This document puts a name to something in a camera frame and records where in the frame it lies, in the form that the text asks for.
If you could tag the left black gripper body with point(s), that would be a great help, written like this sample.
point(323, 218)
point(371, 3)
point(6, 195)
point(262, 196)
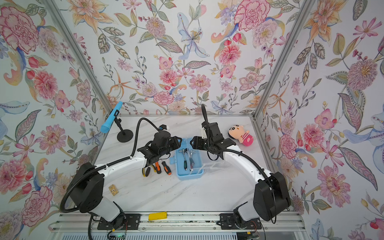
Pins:
point(172, 144)

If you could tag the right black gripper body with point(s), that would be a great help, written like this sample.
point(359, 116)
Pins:
point(202, 144)

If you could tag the black handled wrench tool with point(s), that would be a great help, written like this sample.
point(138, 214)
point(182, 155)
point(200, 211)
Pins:
point(189, 154)

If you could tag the light blue plastic toolbox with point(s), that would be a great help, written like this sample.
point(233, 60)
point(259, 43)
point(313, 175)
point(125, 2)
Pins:
point(202, 163)

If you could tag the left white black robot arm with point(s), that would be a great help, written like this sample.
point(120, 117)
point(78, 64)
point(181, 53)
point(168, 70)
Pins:
point(85, 192)

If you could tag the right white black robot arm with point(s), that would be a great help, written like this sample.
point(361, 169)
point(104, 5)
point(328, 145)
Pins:
point(271, 195)

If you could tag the cartoon boy plush doll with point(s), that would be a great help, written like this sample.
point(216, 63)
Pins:
point(238, 133)

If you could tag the orange black screwdriver right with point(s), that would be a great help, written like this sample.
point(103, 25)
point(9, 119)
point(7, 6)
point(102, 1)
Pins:
point(167, 168)

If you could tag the small wooden block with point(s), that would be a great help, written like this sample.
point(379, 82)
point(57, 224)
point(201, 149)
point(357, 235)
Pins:
point(113, 189)

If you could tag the yellow tape label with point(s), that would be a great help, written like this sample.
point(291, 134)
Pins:
point(157, 216)

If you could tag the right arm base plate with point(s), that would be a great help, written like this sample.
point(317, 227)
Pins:
point(234, 222)

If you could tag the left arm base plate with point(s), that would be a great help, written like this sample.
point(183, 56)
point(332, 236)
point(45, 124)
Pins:
point(122, 222)

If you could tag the aluminium front rail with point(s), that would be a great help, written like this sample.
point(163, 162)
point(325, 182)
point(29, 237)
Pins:
point(178, 222)

